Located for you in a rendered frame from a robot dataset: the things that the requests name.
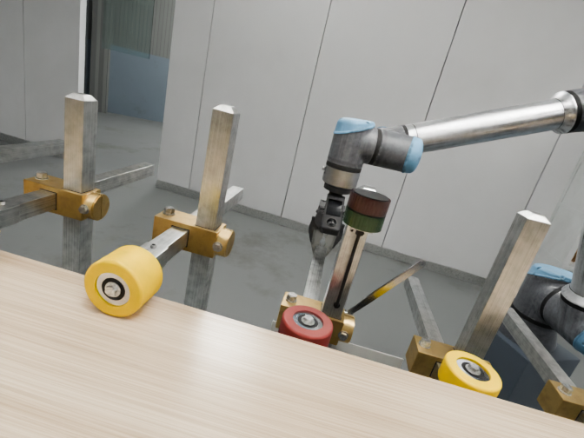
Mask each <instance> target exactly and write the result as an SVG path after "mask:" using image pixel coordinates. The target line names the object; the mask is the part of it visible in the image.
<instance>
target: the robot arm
mask: <svg viewBox="0 0 584 438"><path fill-rule="evenodd" d="M550 130H552V131H553V132H554V133H556V134H567V133H574V132H584V88H582V89H575V90H565V91H560V92H557V93H555V94H554V95H553V96H552V97H551V98H550V99H548V100H543V101H538V102H533V103H524V104H519V105H514V106H509V107H504V108H499V109H491V110H485V111H480V112H475V113H470V114H466V115H460V116H451V117H446V118H442V119H436V120H431V121H426V122H421V123H412V124H403V125H398V126H393V127H383V126H381V127H378V128H375V123H374V122H371V121H367V120H362V119H356V118H349V117H342V118H340V119H339V120H338V121H337V124H336V126H335V130H334V132H333V133H334V135H333V138H332V142H331V145H330V149H329V153H328V159H327V162H326V167H324V166H323V167H322V170H325V171H324V172H323V176H322V180H323V181H324V182H325V183H324V186H323V187H324V188H325V189H327V190H329V193H328V195H327V200H326V201H325V200H322V199H321V201H320V203H319V206H318V209H317V210H316V215H315V216H312V220H311V222H310V225H309V240H310V243H311V248H312V252H313V254H314V252H315V246H316V245H318V246H320V240H321V239H322V236H323V234H326V237H325V244H324V245H323V247H324V248H327V251H326V255H327V254H328V253H329V252H330V251H331V250H332V249H333V248H334V247H335V245H336V244H337V243H338V242H339V241H340V240H341V239H342V235H343V229H344V227H345V224H342V218H343V215H344V212H345V206H344V203H345V196H342V195H349V194H350V191H351V189H355V188H356V186H357V183H358V180H359V176H360V174H361V171H362V165H363V164H364V163H365V164H369V165H373V166H376V167H381V168H384V169H392V170H396V171H400V172H401V173H412V172H414V171H415V169H416V168H417V166H418V164H419V162H420V160H421V155H422V153H425V152H430V151H436V150H441V149H450V148H455V147H460V146H465V145H470V144H476V143H484V142H490V141H495V140H500V139H505V138H510V137H516V136H525V135H530V134H535V133H540V132H545V131H550ZM510 308H512V309H514V311H515V312H516V313H517V314H518V315H519V317H520V318H521V319H522V320H523V321H524V322H525V323H526V325H527V326H528V327H529V329H530V330H531V331H532V332H533V333H534V335H535V336H536V337H537V339H538V340H539V341H540V342H541V344H542V345H543V346H544V348H545V349H546V350H547V351H548V353H549V354H552V353H553V352H554V351H555V349H556V346H557V333H558V334H559V335H560V336H562V337H563V338H564V339H565V340H566V341H567V342H568V343H569V344H571V345H572V346H573V347H574V349H576V350H577V351H579V352H581V353H582V354H583V355H584V219H583V224H582V228H581V236H580V241H579V246H578V250H577V255H576V259H575V264H574V272H573V273H571V272H569V271H566V270H565V269H560V268H557V267H555V266H551V265H547V264H543V263H536V264H534V265H533V266H532V267H531V269H530V270H529V271H528V272H527V275H526V277H525V279H524V281H523V283H522V285H521V287H520V289H519V291H518V293H517V295H516V297H515V299H514V301H513V303H512V305H511V307H510Z"/></svg>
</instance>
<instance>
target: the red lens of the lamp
mask: <svg viewBox="0 0 584 438"><path fill-rule="evenodd" d="M390 203H391V200H390V199H389V202H378V201H374V200H371V199H368V198H366V197H363V196H359V195H357V194H356V193H355V192H353V189H351V191H350V194H349V198H348V203H347V205H348V206H349V207H350V208H351V209H353V210H355V211H358V212H360V213H363V214H365V215H369V216H378V217H384V216H386V215H387V213H388V208H389V205H390Z"/></svg>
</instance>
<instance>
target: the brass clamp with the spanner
mask: <svg viewBox="0 0 584 438"><path fill-rule="evenodd" d="M288 293H289V292H285V294H284V297H283V299H282V304H281V307H280V310H279V314H278V317H277V321H276V325H275V327H276V328H279V326H280V322H281V319H282V314H283V312H284V311H285V309H287V308H289V307H292V306H295V305H304V306H309V307H312V308H315V309H318V310H320V311H322V302H320V301H317V300H314V299H310V298H308V297H304V296H301V295H297V297H296V300H297V301H296V302H295V303H290V302H287V301H286V296H287V295H288ZM344 310H345V309H343V311H342V316H341V319H337V318H334V317H331V316H328V315H327V317H328V318H329V319H330V320H331V321H332V323H333V333H332V336H331V338H330V341H329V343H330V344H333V345H337V343H338V341H340V342H346V343H349V342H350V340H351V337H352V334H353V331H354V326H355V317H354V316H353V315H349V314H345V313H344Z"/></svg>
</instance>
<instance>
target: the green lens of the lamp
mask: <svg viewBox="0 0 584 438"><path fill-rule="evenodd" d="M385 218H386V216H384V217H383V218H373V217H368V216H363V215H360V214H358V213H355V212H354V211H353V210H351V209H349V208H348V205H347V206H346V209H345V212H344V215H343V218H342V220H343V221H344V222H345V223H346V224H347V225H348V226H350V227H352V228H354V229H359V230H361V231H365V232H369V233H379V232H381V231H382V226H383V224H384V221H385Z"/></svg>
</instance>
